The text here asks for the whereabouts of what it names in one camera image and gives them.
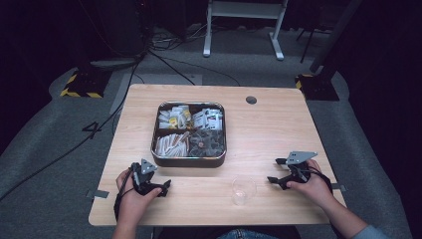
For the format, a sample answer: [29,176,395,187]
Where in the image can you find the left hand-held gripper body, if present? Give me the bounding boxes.
[130,158,160,196]

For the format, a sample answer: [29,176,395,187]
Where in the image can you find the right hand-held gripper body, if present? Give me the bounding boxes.
[280,150,318,191]

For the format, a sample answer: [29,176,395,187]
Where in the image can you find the dark brown compartment box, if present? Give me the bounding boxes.
[150,101,228,169]

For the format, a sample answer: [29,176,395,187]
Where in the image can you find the person's right hand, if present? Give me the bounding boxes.
[286,158,333,209]

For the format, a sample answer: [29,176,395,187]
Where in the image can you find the person's left hand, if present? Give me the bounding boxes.
[115,167,164,222]

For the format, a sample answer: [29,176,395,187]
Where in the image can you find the clear plastic cup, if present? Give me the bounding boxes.
[230,175,259,207]

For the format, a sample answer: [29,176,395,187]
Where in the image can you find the pile of paper-wrapped sticks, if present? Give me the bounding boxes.
[154,130,191,158]

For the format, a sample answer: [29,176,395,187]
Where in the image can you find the person's blue jeans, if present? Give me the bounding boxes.
[216,228,281,239]

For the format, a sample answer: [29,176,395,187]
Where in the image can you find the pile of yellow-tagged tea bags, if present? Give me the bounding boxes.
[157,105,193,130]

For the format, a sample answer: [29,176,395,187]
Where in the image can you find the pile of red-label white sachets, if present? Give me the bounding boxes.
[192,107,224,130]

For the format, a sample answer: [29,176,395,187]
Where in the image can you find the yellow-black striped stand base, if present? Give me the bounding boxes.
[295,73,340,102]
[60,69,112,100]

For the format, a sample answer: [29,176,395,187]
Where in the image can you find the black tripod leg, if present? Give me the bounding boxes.
[296,27,320,65]

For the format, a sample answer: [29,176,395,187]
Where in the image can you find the grey slanted metal pole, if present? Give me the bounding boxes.
[310,0,363,75]

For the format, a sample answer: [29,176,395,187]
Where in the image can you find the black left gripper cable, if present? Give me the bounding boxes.
[112,162,137,222]

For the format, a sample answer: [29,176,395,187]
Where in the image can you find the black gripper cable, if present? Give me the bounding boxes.
[307,165,333,195]
[112,162,137,222]

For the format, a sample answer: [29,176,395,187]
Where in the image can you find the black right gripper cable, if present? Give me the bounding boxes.
[307,165,333,195]

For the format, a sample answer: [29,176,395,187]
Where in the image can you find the long black floor cable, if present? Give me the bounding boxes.
[0,53,147,203]

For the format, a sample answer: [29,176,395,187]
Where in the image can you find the thin black floor cable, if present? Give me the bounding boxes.
[148,49,242,88]

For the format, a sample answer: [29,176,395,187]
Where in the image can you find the bundle of floor cables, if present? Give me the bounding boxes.
[145,23,213,53]

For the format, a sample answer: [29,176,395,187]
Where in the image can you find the white metal stand frame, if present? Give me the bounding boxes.
[202,0,290,62]

